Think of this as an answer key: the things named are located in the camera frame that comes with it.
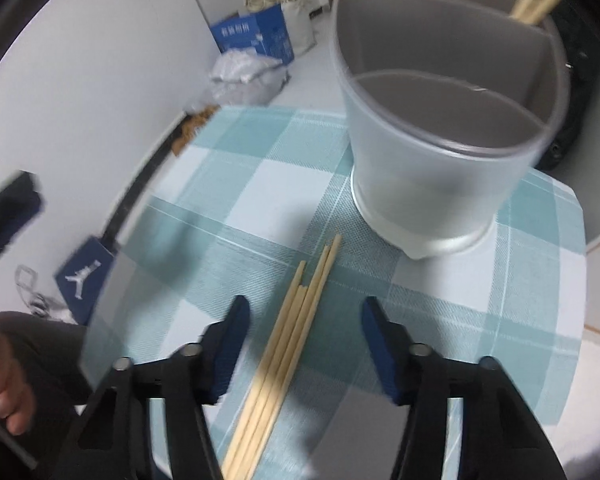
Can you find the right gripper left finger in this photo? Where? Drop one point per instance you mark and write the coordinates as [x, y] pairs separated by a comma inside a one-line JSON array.
[[112, 439]]

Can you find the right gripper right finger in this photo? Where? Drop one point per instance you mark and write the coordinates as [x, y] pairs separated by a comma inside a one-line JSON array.
[[501, 438]]

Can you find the person's left hand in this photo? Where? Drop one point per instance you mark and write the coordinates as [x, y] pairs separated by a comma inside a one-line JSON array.
[[17, 404]]

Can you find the blue Jordan shoe box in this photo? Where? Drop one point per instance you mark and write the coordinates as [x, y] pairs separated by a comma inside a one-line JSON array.
[[81, 278]]

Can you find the brown suede shoe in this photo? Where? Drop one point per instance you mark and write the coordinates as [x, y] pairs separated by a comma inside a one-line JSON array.
[[191, 125]]

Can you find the teal plaid tablecloth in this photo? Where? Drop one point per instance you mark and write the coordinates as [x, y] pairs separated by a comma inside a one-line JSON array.
[[260, 204]]

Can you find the white plastic parcel bag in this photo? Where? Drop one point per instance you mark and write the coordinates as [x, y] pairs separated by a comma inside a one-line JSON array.
[[242, 66]]

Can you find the grey plastic parcel bag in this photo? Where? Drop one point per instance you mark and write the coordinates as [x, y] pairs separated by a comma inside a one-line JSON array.
[[258, 91]]

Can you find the blue cardboard box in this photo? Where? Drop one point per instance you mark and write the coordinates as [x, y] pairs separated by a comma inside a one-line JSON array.
[[264, 31]]

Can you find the white oval utensil holder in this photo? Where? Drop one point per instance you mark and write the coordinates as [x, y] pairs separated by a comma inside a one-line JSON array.
[[449, 103]]

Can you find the black hanging backpack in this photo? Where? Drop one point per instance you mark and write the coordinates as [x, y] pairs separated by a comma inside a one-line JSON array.
[[583, 62]]

